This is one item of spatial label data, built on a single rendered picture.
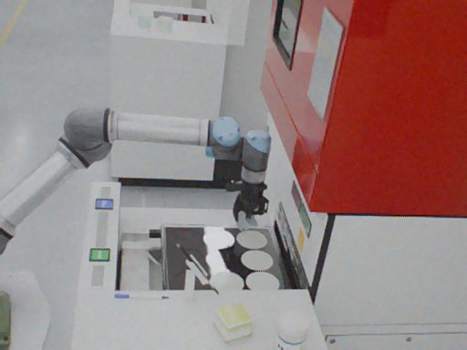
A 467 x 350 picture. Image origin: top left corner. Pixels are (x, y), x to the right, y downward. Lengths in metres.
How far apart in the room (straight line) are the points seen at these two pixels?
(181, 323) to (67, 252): 1.86
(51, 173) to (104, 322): 0.49
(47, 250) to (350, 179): 2.17
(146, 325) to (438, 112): 0.88
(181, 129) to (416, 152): 0.63
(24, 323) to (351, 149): 0.99
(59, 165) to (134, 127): 0.26
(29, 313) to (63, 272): 1.42
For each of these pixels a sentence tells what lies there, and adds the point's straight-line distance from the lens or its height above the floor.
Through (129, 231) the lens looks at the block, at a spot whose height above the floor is 0.91.
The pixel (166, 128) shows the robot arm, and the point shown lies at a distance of 1.66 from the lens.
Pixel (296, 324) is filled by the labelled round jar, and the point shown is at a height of 1.06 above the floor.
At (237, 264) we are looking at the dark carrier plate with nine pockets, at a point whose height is 0.90.
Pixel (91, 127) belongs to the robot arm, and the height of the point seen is 1.30.
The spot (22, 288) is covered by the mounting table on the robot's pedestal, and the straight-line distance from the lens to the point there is 1.89.
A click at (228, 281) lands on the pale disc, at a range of 1.78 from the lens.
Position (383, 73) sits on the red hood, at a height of 1.61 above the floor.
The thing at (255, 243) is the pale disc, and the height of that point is 0.90.
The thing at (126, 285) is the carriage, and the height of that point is 0.88.
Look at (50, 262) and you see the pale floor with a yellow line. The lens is 3.28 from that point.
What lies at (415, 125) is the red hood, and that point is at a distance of 1.50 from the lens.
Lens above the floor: 2.05
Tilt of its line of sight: 34 degrees down
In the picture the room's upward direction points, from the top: 10 degrees clockwise
